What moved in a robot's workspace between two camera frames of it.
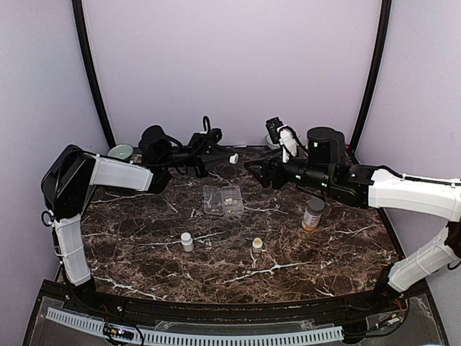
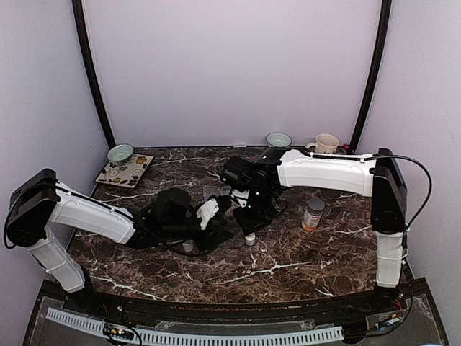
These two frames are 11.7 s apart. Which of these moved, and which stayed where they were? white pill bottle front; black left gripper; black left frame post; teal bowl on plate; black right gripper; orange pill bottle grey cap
Moved: black left gripper; black right gripper
Stayed: teal bowl on plate; orange pill bottle grey cap; white pill bottle front; black left frame post
